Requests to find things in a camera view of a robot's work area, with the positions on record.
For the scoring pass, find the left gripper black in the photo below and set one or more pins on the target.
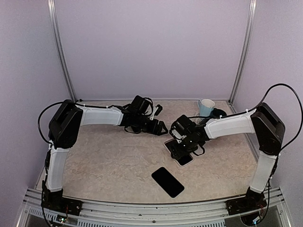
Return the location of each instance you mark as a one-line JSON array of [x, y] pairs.
[[154, 129]]

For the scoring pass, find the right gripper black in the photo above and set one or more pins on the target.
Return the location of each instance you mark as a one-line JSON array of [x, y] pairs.
[[179, 152]]

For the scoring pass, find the black phone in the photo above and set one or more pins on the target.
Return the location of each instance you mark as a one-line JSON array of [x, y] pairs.
[[167, 182], [184, 160]]

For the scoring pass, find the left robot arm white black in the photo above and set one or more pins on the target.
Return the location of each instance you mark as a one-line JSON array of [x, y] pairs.
[[139, 116]]

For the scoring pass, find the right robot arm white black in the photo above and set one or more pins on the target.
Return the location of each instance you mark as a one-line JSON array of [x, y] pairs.
[[262, 121]]

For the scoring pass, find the pink phone case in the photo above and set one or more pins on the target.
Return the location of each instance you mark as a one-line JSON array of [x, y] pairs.
[[166, 146]]

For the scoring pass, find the light blue mug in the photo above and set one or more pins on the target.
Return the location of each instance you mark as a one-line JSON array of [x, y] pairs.
[[205, 107]]

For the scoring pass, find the dark green mug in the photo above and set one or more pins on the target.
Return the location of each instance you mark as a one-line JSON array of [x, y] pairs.
[[218, 112]]

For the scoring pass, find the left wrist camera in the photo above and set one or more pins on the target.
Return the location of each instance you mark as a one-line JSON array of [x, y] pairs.
[[156, 110]]

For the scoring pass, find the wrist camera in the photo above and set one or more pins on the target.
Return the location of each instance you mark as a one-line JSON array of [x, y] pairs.
[[182, 127], [156, 110]]

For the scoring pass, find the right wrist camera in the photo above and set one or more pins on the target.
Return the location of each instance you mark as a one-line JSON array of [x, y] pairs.
[[182, 127]]

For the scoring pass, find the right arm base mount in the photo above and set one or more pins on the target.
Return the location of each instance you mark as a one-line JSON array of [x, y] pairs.
[[245, 204]]

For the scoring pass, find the right aluminium frame post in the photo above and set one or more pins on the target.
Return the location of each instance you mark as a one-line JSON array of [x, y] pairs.
[[244, 51]]

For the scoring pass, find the aluminium frame post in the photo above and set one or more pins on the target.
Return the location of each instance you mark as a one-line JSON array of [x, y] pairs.
[[244, 51], [59, 47]]

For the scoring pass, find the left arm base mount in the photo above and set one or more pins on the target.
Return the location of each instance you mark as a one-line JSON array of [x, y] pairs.
[[56, 202]]

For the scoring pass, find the front aluminium rail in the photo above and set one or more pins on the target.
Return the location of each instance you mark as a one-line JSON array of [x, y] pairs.
[[213, 213]]

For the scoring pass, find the left aluminium frame post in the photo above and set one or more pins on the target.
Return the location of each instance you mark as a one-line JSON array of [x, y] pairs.
[[59, 47]]

